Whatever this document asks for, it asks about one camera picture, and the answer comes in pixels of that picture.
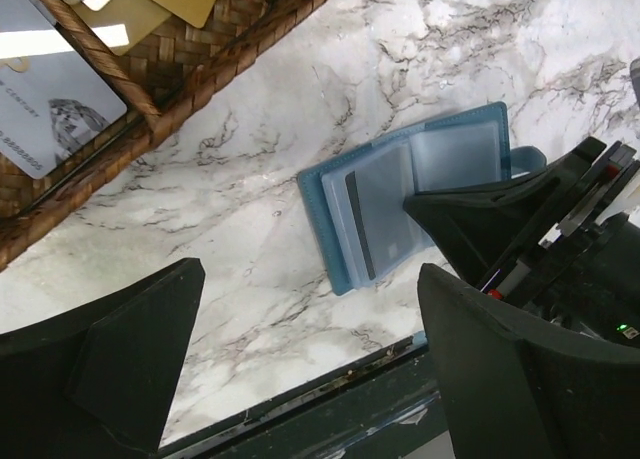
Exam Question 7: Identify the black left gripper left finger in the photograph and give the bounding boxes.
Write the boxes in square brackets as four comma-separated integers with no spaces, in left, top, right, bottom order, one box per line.
[1,258,205,458]

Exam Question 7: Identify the silver white card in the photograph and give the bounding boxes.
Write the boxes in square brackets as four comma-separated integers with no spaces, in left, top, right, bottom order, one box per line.
[1,0,127,179]

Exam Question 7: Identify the blue leather card holder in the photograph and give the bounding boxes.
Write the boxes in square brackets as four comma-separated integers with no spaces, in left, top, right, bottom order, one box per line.
[297,102,547,295]

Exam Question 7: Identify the dark striped card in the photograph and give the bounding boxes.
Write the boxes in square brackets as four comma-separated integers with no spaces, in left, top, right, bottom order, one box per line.
[345,171,421,283]

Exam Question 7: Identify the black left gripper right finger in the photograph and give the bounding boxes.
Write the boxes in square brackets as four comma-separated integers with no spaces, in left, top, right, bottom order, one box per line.
[417,264,639,458]

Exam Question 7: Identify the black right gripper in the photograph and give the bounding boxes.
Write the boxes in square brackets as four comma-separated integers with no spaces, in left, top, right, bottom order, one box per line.
[404,137,639,347]

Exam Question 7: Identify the black mounting rail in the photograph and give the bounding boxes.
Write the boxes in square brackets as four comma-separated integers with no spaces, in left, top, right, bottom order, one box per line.
[157,332,447,458]

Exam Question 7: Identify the gold card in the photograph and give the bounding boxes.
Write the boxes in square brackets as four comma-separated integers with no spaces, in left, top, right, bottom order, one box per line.
[63,0,216,56]

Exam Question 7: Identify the woven brown basket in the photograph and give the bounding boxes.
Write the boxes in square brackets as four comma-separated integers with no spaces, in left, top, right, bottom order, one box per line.
[1,0,327,267]

